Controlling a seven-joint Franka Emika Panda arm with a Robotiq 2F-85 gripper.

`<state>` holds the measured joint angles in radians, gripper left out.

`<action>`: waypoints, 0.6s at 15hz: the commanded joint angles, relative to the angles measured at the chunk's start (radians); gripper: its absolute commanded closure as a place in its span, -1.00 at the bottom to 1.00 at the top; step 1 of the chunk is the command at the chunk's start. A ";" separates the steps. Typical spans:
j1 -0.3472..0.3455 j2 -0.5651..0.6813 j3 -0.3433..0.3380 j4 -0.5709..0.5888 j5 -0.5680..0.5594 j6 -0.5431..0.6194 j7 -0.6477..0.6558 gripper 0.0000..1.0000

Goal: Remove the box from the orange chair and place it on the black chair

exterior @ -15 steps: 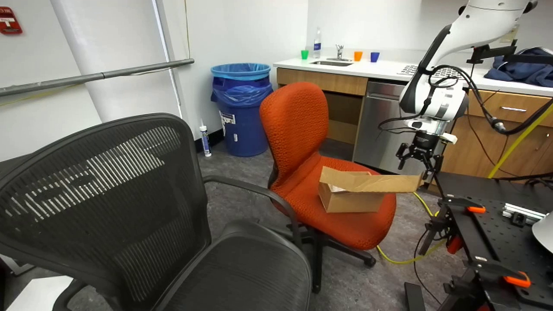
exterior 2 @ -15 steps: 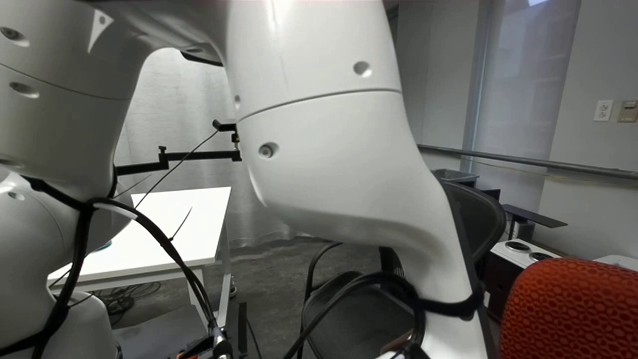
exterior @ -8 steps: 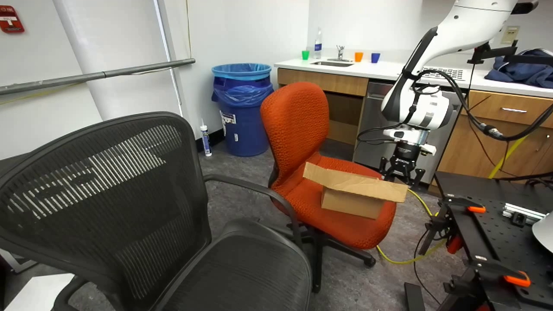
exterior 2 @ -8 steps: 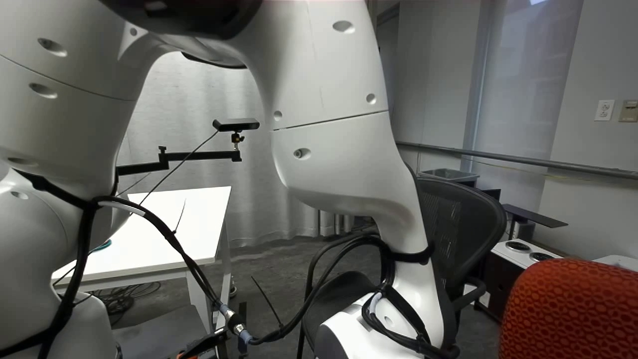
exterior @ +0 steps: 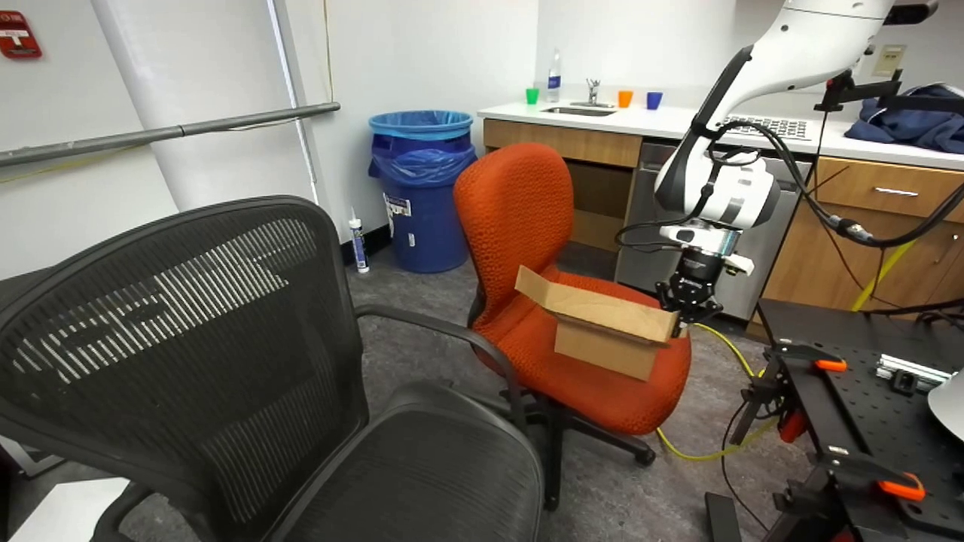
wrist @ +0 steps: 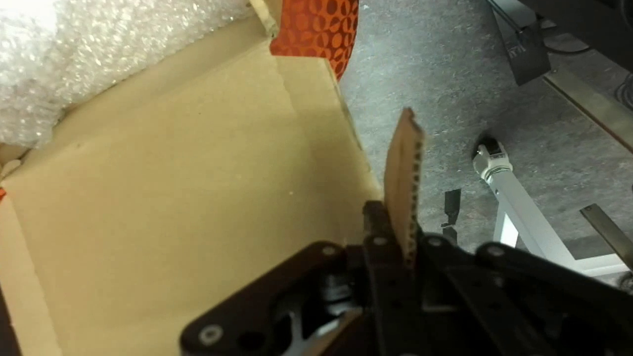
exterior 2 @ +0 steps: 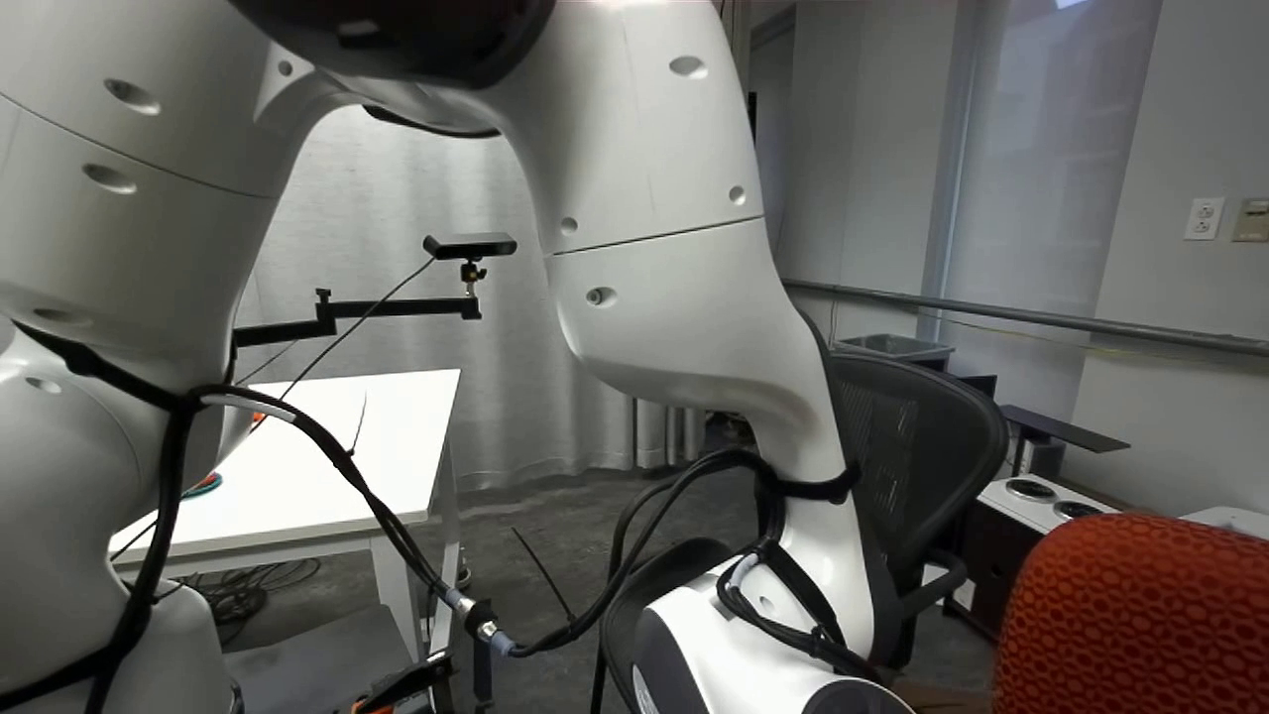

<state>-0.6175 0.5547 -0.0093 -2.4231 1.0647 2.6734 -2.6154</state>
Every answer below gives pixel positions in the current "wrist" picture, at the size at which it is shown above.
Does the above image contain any white bubble wrap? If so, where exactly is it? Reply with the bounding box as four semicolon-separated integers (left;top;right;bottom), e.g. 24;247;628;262
0;0;259;149

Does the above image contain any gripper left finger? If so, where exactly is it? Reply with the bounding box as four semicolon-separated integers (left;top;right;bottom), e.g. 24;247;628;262
180;200;421;356

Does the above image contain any cardboard box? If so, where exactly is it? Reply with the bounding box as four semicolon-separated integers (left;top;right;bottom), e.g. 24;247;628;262
0;0;426;356

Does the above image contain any black cable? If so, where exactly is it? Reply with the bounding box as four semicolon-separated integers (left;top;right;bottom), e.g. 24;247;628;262
613;73;633;111

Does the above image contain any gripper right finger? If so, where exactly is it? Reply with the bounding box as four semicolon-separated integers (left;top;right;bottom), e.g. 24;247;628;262
414;234;633;356

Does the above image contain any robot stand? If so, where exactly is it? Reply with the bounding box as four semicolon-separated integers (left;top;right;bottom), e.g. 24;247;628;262
471;136;633;278

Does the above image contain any orange patterned chair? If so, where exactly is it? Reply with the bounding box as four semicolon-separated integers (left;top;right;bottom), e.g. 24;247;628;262
269;0;360;83

